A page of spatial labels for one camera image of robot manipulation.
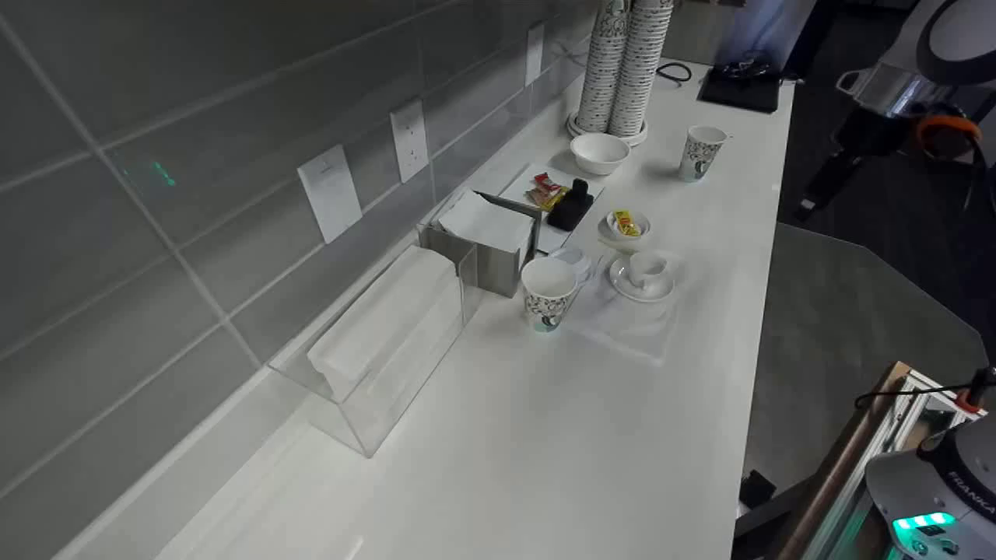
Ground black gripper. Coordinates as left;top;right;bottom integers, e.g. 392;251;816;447
792;107;901;217

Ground white bowl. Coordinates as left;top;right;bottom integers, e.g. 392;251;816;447
566;132;633;182

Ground patterned paper cup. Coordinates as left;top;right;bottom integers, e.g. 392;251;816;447
517;256;581;336
678;121;729;184

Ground black flat mat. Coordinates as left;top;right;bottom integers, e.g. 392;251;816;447
693;59;785;116

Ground pale blue background object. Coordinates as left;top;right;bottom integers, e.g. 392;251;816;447
712;0;823;74

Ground white teacup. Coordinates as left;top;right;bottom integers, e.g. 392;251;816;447
622;245;673;293

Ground yellow packet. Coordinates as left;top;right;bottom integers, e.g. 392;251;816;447
607;209;644;240

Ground small white dish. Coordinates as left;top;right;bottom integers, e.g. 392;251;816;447
597;206;652;251

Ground round white tray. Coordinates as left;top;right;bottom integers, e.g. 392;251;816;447
563;116;652;150

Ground white cup on saucer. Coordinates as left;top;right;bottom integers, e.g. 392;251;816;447
605;250;674;308

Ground tall paper cup stack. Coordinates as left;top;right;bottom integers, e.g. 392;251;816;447
607;0;678;140

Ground white paper napkin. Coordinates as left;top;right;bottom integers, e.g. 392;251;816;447
563;244;693;367

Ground shorter paper cup stack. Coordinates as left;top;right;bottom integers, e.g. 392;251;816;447
573;0;633;138

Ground black holder block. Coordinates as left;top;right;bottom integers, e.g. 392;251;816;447
545;177;597;234

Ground wooden board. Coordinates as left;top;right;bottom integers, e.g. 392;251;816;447
776;358;937;560

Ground white rectangular tray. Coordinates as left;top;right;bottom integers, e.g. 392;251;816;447
495;154;617;259

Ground red yellow condiment packets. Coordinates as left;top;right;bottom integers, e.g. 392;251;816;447
524;172;570;215

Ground small black clamp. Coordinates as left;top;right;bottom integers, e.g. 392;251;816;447
739;466;781;514

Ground metal napkin holder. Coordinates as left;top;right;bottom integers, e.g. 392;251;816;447
416;187;547;302

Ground white folded paper towels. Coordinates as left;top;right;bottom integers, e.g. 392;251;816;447
304;244;463;402

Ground clear acrylic box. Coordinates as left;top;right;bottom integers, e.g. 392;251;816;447
264;244;484;462

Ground orange cable strap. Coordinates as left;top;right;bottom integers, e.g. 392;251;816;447
911;109;984;158

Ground thin black cable loop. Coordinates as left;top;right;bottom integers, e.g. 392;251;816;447
652;59;698;87

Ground black cable with red connector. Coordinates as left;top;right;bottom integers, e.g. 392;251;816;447
850;360;996;418

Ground white metal frame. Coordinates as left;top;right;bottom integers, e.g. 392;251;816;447
867;372;986;462

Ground white wall outlet plate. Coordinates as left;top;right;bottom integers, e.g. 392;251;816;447
296;140;367;245
385;97;432;187

